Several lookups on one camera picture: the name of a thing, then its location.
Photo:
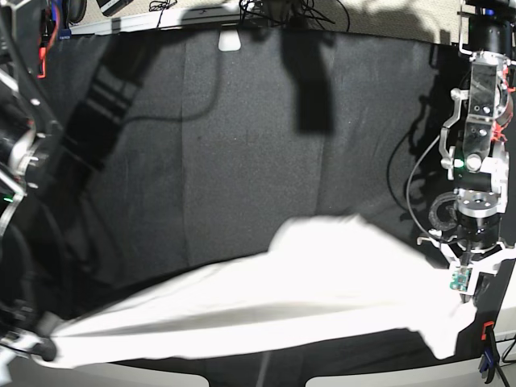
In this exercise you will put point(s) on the white printed t-shirt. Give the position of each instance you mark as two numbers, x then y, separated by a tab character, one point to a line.
321	278

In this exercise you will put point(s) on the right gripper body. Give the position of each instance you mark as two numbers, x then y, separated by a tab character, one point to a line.
17	342

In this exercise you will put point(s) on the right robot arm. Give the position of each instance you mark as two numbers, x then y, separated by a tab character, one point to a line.
29	29

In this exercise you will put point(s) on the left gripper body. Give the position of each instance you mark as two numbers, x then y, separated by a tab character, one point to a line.
480	261

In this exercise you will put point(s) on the red clamp top left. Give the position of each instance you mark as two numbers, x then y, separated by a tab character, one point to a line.
42	57

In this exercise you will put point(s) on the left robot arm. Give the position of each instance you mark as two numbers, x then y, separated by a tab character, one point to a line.
466	221

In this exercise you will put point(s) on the black box device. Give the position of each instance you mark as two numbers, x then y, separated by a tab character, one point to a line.
110	7

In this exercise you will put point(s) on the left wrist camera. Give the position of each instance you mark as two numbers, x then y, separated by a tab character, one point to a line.
460	276

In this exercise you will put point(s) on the red blue clamp bottom right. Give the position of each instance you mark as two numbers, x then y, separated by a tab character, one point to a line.
490	356

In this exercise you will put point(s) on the black table cloth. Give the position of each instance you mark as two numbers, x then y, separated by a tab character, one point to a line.
178	155

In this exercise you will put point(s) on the blue clamp top left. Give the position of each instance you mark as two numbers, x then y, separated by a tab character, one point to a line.
60	13

